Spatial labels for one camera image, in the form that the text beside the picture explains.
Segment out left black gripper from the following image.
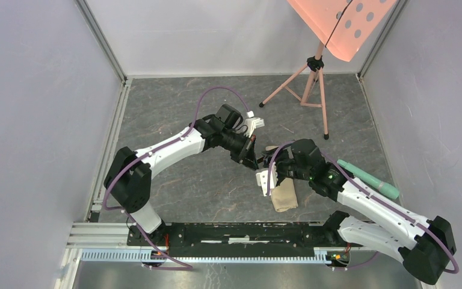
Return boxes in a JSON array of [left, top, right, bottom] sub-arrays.
[[220, 129, 258, 172]]

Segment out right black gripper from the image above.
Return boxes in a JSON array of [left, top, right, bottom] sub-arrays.
[[260, 147, 312, 188]]

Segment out beige cloth napkin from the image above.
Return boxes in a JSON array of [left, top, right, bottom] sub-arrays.
[[271, 178, 298, 213]]

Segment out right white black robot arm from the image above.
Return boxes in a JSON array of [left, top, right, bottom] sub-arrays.
[[263, 138, 460, 285]]

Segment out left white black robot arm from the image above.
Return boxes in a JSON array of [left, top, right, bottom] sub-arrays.
[[103, 104, 265, 245]]

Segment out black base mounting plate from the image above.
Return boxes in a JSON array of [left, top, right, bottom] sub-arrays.
[[149, 222, 355, 257]]

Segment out pink music stand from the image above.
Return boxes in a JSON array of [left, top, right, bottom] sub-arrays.
[[259, 0, 396, 140]]

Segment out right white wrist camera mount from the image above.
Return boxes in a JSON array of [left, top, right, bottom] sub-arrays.
[[255, 169, 278, 197]]

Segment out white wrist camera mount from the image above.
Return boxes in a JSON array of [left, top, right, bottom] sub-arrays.
[[244, 111, 265, 138], [255, 169, 278, 197]]

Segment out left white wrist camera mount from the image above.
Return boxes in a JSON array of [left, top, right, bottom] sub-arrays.
[[244, 111, 265, 138]]

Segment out white slotted cable duct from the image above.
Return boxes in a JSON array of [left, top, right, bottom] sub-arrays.
[[81, 249, 331, 265]]

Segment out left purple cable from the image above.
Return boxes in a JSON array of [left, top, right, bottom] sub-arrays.
[[102, 86, 254, 271]]

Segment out purple cable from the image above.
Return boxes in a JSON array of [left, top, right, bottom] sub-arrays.
[[266, 140, 460, 275], [102, 86, 254, 271]]

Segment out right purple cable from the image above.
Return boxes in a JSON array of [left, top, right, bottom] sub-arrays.
[[266, 140, 460, 275]]

